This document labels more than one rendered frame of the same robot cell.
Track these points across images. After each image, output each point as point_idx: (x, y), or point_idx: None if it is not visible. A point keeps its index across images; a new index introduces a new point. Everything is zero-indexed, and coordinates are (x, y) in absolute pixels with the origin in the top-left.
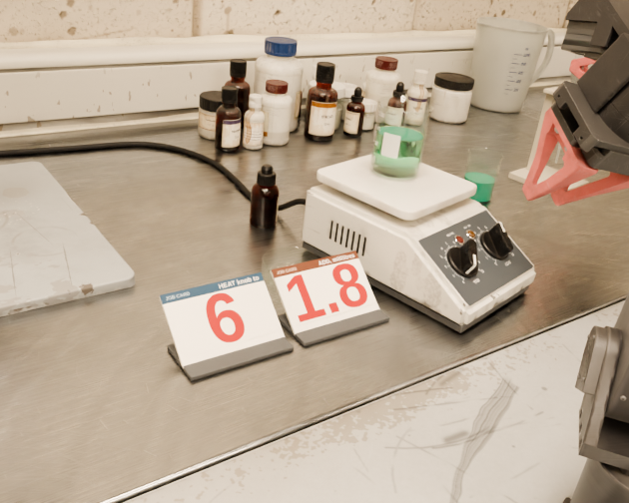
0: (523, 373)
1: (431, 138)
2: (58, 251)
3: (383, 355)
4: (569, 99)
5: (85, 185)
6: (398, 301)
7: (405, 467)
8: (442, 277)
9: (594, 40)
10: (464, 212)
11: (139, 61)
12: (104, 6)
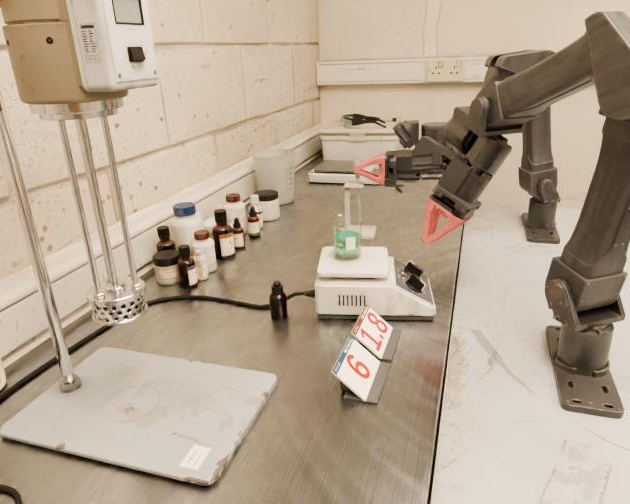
0: (472, 323)
1: (278, 232)
2: (216, 386)
3: (422, 346)
4: (444, 192)
5: (151, 346)
6: (391, 320)
7: (493, 383)
8: (416, 297)
9: (434, 162)
10: (389, 262)
11: None
12: (65, 222)
